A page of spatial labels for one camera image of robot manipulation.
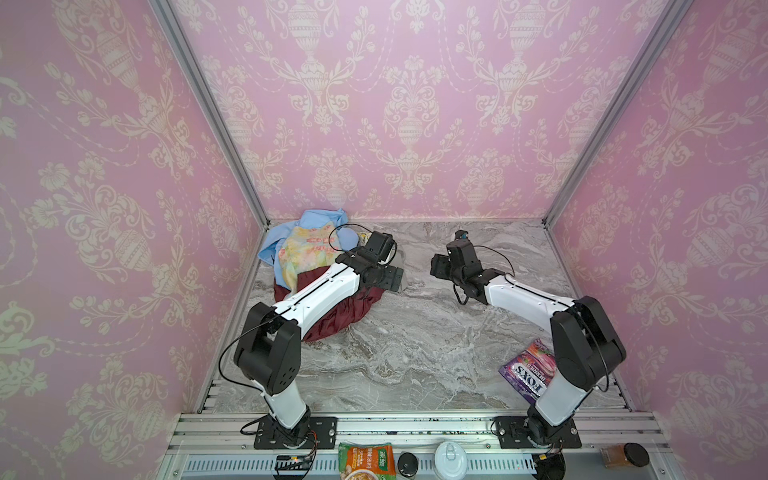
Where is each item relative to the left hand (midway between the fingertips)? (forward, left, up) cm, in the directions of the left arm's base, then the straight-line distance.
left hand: (387, 275), depth 89 cm
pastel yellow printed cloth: (+13, +28, -4) cm, 31 cm away
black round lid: (-46, -5, -3) cm, 46 cm away
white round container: (-45, -15, -8) cm, 48 cm away
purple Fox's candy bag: (-24, -40, -10) cm, 48 cm away
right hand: (+6, -17, 0) cm, 18 cm away
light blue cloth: (+19, +14, -5) cm, 24 cm away
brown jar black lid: (-43, -52, -3) cm, 68 cm away
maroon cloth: (-10, +14, -9) cm, 19 cm away
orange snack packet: (-45, +4, -11) cm, 46 cm away
